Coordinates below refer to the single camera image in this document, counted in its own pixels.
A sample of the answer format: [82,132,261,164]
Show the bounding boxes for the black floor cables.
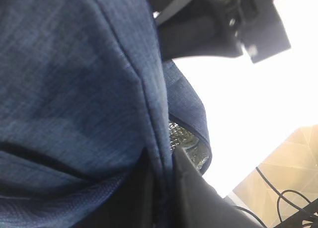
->
[233,166,318,228]

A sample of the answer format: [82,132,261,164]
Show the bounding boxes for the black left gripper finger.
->
[172,148,263,228]

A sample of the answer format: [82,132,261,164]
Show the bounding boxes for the navy blue lunch bag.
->
[0,0,209,228]

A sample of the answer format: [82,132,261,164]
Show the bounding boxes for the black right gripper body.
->
[147,0,291,63]

